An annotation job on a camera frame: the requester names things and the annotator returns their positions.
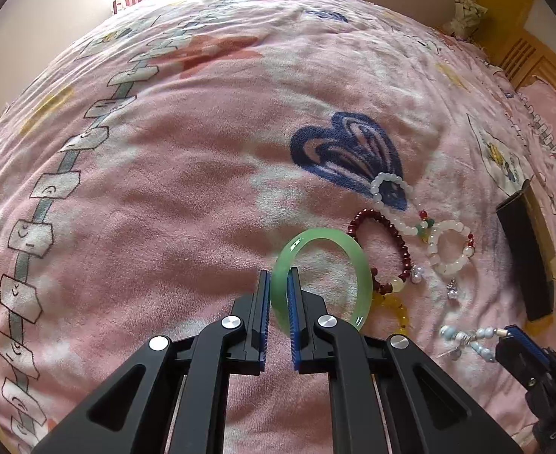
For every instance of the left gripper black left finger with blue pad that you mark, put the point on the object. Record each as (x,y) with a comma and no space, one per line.
(170,395)

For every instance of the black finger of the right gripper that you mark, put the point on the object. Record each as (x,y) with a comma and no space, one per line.
(521,357)

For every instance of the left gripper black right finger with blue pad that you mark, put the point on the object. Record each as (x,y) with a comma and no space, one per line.
(386,395)

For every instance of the green jade bangle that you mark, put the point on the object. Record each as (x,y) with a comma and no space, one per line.
(351,249)

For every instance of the white bead bracelet long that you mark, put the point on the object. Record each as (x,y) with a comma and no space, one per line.
(396,200)

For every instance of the black cardboard jewelry box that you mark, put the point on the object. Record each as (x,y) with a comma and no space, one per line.
(532,249)

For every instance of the pink patterned bed blanket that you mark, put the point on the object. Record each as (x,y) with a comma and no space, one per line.
(162,161)

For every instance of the wooden headboard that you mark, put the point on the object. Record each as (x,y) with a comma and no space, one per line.
(523,58)

